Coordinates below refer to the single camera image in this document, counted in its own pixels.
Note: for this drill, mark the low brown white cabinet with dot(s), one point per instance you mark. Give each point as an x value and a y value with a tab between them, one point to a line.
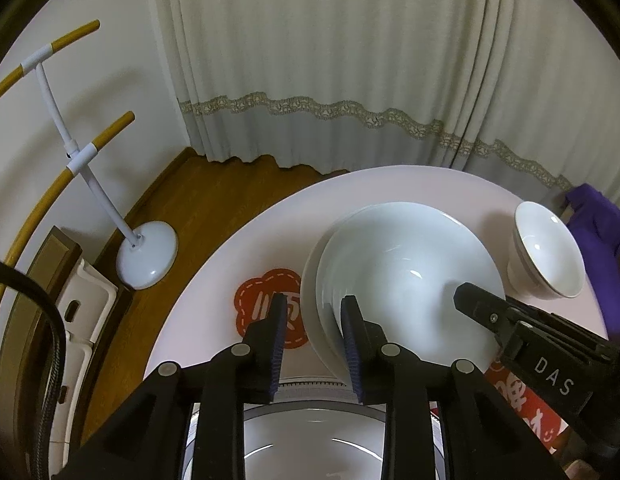
90	305

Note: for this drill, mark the beige pleated curtain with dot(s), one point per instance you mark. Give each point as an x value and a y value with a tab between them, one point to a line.
524	93

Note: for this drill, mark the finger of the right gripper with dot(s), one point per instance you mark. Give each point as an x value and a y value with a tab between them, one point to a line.
488	310

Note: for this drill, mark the white stand with yellow hoops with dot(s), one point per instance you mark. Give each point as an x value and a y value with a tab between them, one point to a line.
148	252

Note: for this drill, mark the purple blanket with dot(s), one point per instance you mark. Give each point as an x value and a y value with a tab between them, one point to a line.
595	224

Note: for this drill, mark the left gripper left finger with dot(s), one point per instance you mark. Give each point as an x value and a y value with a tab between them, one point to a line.
260	370

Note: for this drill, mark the white porcelain bowl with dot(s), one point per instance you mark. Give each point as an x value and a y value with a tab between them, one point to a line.
403	262
544	259
333	361

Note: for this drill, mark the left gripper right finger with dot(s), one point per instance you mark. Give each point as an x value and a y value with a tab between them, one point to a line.
370	371

